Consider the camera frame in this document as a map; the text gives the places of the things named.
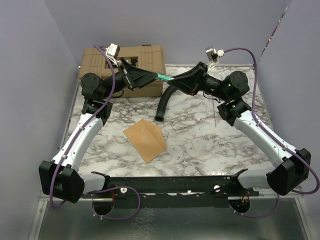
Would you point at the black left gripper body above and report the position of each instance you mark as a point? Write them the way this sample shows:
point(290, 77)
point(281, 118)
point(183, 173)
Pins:
point(128, 81)

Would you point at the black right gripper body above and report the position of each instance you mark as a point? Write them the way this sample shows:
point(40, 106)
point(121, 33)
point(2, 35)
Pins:
point(199, 82)

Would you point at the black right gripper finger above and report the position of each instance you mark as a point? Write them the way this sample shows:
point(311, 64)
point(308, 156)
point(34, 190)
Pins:
point(186, 85)
point(193, 73)

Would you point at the green white glue stick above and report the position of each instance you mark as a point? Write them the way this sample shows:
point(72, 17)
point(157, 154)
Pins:
point(164, 77)

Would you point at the brown paper envelope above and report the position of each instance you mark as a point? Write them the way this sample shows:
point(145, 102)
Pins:
point(147, 138)

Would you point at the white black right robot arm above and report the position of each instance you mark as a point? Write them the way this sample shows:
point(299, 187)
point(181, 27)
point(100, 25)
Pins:
point(289, 164)

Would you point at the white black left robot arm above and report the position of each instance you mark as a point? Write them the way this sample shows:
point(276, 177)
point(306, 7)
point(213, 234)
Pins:
point(59, 177)

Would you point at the tan plastic tool case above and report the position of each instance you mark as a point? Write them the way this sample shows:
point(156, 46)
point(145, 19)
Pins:
point(140, 62)

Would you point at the yellow handled long screwdriver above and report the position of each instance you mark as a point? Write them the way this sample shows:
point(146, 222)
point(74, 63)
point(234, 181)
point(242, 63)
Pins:
point(214, 113)

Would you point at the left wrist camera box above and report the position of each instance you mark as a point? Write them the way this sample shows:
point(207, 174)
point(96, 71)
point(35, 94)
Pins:
point(112, 52)

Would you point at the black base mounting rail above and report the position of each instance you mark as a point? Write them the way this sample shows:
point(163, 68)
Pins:
point(171, 192)

